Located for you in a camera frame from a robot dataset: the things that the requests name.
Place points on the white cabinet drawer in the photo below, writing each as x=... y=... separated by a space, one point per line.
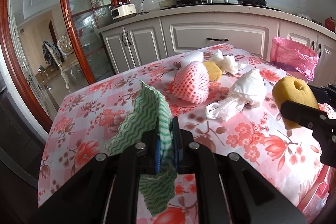
x=218 y=35

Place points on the white base cabinet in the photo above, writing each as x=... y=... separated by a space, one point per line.
x=296 y=31
x=136 y=43

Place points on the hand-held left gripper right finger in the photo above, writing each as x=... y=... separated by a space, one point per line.
x=176 y=150

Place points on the pink-lined trash bin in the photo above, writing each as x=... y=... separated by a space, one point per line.
x=294 y=58

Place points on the white countertop appliance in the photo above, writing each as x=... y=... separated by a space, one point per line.
x=123 y=11

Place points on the black gas stove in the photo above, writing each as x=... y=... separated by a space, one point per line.
x=189 y=2

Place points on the large pink foam fruit net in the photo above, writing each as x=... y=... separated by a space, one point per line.
x=190 y=82

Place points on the white upholstered dining chair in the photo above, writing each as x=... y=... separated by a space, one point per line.
x=68 y=61

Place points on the dark cabinet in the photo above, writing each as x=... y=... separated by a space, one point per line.
x=15 y=129

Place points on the red wooden door frame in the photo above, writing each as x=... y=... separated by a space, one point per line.
x=10 y=50

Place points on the yellow sponge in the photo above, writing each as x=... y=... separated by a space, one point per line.
x=291 y=90
x=212 y=70

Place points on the speckled kitchen countertop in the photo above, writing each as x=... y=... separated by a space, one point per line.
x=210 y=11

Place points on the white tissue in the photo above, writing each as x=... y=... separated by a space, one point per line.
x=225 y=61

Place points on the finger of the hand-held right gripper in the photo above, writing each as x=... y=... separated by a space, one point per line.
x=302 y=113
x=326 y=94

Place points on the cardboard boxes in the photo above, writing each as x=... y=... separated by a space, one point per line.
x=46 y=71

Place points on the red ceramic jar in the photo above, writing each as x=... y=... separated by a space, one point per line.
x=331 y=25

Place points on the dark patterned garment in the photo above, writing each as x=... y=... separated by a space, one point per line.
x=51 y=53

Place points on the green striped cloth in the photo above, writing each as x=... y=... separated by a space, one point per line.
x=147 y=113

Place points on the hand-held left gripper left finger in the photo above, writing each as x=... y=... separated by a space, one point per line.
x=158 y=155

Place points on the wooden glass sliding door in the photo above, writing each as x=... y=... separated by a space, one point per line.
x=63 y=16

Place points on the white plastic bag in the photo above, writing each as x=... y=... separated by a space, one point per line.
x=244 y=90

